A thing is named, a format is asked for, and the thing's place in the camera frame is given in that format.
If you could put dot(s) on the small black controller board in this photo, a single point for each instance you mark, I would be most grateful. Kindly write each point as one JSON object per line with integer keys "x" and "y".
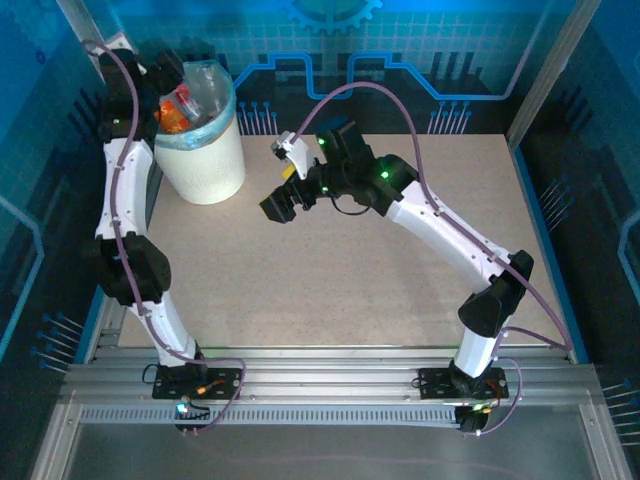
{"x": 470, "y": 421}
{"x": 182, "y": 412}

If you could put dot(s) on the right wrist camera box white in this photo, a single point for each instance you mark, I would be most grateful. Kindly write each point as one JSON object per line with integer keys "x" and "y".
{"x": 297, "y": 152}

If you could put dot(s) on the clear unlabelled plastic bottle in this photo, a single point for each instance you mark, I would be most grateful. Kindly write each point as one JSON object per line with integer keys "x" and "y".
{"x": 210, "y": 85}

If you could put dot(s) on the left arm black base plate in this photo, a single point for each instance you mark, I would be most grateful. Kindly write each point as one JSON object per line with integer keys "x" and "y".
{"x": 170, "y": 387}

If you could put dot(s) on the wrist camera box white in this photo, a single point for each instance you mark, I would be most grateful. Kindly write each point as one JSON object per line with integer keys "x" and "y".
{"x": 297, "y": 152}
{"x": 120, "y": 42}

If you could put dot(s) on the steel sheet panel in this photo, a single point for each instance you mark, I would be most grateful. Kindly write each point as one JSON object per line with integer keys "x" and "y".
{"x": 325, "y": 455}

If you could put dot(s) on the blue plastic bin liner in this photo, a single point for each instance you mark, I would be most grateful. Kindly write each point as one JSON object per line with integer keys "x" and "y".
{"x": 215, "y": 127}

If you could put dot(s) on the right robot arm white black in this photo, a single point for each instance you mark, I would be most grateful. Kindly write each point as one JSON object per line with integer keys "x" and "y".
{"x": 440, "y": 225}

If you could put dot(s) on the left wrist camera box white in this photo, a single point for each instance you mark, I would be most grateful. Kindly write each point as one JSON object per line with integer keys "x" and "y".
{"x": 120, "y": 42}

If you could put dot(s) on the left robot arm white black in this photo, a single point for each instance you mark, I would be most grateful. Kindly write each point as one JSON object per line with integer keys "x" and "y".
{"x": 125, "y": 185}

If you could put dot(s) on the aluminium frame post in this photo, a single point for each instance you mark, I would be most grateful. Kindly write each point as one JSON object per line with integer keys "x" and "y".
{"x": 547, "y": 75}
{"x": 75, "y": 15}

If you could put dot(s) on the white round waste bin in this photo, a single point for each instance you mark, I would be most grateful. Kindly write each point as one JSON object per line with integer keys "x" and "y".
{"x": 210, "y": 165}

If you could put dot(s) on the clear bottle orange label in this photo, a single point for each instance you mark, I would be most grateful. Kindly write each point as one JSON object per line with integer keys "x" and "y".
{"x": 172, "y": 116}

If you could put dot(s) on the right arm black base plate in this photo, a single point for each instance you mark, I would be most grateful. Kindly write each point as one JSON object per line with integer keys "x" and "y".
{"x": 435, "y": 382}

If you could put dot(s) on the aluminium mounting beam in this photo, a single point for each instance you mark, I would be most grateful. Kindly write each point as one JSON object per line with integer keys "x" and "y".
{"x": 325, "y": 375}

